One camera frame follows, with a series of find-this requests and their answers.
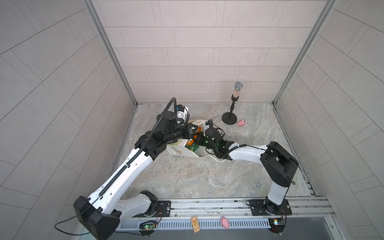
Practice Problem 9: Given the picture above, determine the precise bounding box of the black microphone stand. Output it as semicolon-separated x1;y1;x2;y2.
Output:
222;95;239;125

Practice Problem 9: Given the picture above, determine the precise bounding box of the orange Fox's fruits candy bag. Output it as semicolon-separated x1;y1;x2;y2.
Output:
193;127;202;141

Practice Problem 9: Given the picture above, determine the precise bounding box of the left black corrugated cable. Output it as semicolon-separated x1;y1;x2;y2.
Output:
98;97;190;197

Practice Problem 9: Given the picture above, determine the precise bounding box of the circuit board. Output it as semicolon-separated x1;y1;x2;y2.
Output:
268;218;286;234
139;221;157;237

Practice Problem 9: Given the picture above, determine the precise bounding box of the left circuit board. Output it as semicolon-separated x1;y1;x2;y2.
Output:
139;221;157;237

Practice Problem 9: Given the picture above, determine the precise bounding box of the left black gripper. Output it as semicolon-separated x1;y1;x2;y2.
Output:
162;123;199;145

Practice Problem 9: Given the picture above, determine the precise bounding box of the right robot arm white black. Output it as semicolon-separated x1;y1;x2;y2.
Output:
193;120;299;217

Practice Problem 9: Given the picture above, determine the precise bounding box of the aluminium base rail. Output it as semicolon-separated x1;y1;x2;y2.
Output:
116;196;335;232

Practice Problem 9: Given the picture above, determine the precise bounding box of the pink oval eraser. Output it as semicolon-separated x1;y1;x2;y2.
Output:
221;217;230;229

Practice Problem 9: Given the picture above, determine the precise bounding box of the wooden tag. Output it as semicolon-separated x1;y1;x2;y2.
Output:
191;216;201;233

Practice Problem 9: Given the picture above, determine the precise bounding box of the white paper bag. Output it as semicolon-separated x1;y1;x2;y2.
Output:
166;120;224;163

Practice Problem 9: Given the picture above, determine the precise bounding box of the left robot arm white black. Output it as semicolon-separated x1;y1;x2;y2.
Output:
74;105;197;240

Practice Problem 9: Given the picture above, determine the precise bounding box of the small pink toy figure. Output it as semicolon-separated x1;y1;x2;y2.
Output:
237;120;246;127

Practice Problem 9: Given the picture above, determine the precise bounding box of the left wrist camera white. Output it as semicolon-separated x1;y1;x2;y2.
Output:
177;105;189;122

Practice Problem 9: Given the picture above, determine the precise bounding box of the right circuit board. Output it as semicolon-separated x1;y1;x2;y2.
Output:
268;218;286;234

